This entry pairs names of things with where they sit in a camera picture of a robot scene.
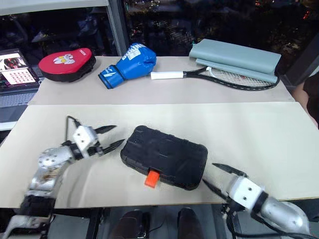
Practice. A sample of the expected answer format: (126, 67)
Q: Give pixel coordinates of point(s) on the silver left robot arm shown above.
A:
(49, 159)

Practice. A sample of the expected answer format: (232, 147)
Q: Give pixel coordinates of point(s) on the orange tool case latch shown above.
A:
(152, 179)

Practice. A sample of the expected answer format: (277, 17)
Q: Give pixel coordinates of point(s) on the red boxing punch mitt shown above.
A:
(64, 62)

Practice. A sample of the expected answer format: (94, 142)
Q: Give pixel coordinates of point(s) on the grey folded mat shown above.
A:
(234, 56)

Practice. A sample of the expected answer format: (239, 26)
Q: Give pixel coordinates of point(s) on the black plastic tool case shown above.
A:
(164, 154)

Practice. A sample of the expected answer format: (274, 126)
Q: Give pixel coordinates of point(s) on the blue boxing glove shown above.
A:
(134, 64)

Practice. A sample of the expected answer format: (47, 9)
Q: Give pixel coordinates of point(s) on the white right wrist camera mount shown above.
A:
(245, 190)

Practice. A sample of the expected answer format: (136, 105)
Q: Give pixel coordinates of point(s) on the open grey laptop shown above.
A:
(15, 99)

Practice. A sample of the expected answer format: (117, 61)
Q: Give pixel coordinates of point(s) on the person in dark clothing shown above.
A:
(309, 99)

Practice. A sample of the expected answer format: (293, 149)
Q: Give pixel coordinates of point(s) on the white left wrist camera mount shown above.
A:
(83, 139)

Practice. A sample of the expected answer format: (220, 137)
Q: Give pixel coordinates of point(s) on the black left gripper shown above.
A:
(97, 150)

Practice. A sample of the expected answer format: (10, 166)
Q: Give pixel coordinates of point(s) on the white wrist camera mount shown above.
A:
(83, 139)
(245, 190)

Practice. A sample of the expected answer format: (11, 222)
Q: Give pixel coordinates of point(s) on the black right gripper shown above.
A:
(230, 204)

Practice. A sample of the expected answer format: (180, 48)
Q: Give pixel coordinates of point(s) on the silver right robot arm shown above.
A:
(281, 211)

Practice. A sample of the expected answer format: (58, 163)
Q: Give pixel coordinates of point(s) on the dark rounded shape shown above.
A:
(132, 225)
(190, 224)

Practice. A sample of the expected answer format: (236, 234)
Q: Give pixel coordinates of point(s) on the grey window frame post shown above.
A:
(119, 25)

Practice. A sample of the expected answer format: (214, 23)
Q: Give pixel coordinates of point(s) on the black white tennis racket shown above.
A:
(167, 74)

